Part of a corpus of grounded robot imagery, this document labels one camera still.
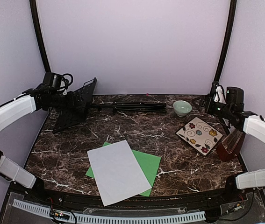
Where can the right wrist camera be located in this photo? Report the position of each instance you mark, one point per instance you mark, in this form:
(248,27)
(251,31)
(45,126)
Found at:
(217,93)

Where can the green paper sheet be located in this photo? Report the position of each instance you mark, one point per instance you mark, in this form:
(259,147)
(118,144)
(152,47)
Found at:
(147,168)

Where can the white sheet music paper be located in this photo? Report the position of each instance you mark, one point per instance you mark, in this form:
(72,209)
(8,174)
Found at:
(118,171)

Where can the dark red wooden metronome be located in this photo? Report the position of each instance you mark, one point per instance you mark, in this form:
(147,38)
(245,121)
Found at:
(229,148)

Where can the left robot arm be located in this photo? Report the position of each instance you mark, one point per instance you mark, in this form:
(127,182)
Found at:
(51,93)

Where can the square floral plate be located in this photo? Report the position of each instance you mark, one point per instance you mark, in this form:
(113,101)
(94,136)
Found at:
(200,135)

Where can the pale green ceramic bowl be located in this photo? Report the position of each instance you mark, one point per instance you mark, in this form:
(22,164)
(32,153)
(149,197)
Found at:
(182,108)

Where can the left black frame post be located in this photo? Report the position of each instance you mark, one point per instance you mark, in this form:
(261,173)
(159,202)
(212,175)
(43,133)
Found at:
(39,36)

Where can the small circuit board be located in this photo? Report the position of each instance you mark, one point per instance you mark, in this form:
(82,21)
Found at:
(59,215)

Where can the black front rail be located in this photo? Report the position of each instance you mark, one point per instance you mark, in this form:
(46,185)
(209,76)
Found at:
(206,200)

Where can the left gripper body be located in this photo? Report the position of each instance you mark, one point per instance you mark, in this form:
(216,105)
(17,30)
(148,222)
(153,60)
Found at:
(70,103)

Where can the white slotted cable duct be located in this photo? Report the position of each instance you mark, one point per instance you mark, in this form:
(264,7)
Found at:
(103,217)

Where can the black music stand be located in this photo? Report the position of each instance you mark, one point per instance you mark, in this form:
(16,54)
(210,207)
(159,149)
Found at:
(113,106)

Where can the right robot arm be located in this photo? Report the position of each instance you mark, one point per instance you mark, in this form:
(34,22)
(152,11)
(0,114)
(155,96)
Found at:
(229,105)

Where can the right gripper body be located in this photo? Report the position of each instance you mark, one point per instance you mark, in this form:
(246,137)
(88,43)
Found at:
(215,111)

